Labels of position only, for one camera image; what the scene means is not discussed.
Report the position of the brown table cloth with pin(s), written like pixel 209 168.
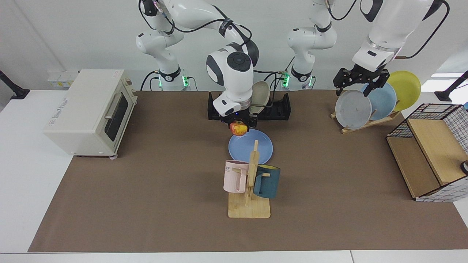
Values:
pixel 146 212

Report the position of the black dish rack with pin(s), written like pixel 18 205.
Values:
pixel 281 109

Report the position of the beige plate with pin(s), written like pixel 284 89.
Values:
pixel 261 95

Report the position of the pink cup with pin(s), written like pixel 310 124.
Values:
pixel 234 179

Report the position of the red yellow apple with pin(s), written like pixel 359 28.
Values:
pixel 238 129

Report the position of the pale toaster oven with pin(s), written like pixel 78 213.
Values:
pixel 80 117

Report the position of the yellow plate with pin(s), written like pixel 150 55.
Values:
pixel 406 89

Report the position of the wooden cup stand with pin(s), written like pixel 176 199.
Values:
pixel 248 210

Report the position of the black clamp stand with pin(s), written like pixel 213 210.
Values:
pixel 444 95
pixel 16 93

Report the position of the light blue plate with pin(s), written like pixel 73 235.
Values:
pixel 383 100

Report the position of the grey plate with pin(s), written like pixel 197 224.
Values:
pixel 353 109

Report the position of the dark teal cup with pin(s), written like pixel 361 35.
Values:
pixel 268 182

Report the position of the wooden plate rack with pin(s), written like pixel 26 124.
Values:
pixel 362 126

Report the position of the white wall socket box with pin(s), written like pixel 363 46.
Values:
pixel 62 80

